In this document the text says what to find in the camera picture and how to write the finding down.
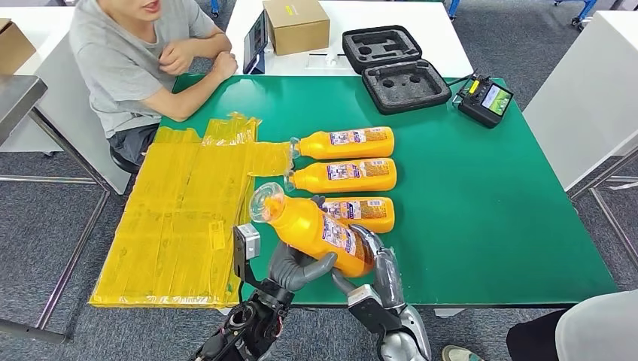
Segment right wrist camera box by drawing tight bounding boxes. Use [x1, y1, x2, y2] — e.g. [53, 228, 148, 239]
[347, 284, 400, 335]

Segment person's left hand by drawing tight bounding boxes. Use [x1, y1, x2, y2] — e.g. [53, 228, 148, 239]
[158, 39, 196, 77]

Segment orange bottle with clear cap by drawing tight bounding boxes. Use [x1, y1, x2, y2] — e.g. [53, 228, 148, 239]
[289, 126, 395, 162]
[283, 157, 398, 194]
[318, 196, 396, 234]
[249, 181, 375, 279]

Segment black tablet on stand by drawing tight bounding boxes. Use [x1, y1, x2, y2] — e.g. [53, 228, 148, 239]
[242, 10, 270, 76]

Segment yellow taped sheet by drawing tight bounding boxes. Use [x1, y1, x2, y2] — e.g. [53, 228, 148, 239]
[88, 111, 293, 310]

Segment black remote controller with screen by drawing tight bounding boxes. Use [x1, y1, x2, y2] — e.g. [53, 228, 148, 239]
[451, 69, 515, 129]

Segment plain cardboard box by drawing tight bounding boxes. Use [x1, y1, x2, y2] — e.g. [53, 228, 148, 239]
[0, 19, 37, 77]

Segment person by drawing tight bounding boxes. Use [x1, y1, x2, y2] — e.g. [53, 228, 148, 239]
[68, 0, 239, 165]
[442, 290, 638, 361]

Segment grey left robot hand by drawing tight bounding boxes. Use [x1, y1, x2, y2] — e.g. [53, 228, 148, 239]
[267, 195, 339, 293]

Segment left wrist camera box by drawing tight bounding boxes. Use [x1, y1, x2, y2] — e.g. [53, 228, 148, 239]
[232, 223, 270, 293]

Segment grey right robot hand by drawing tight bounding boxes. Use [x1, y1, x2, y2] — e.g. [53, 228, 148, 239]
[331, 224, 407, 312]

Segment black foam-lined case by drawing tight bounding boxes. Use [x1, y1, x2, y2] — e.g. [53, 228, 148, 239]
[341, 25, 453, 116]

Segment person's right hand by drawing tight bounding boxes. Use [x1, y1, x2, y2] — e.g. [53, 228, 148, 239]
[211, 51, 239, 80]

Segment steel table with metal legs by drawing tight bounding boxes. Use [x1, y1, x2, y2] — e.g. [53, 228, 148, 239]
[0, 74, 111, 346]

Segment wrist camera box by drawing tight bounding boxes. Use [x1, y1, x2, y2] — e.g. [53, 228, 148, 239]
[347, 284, 400, 335]
[232, 223, 270, 293]

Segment cardboard box with yellow label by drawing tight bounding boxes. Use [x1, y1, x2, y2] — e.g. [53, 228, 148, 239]
[262, 0, 330, 56]

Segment black stool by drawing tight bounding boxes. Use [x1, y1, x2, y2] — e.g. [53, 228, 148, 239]
[109, 147, 143, 176]

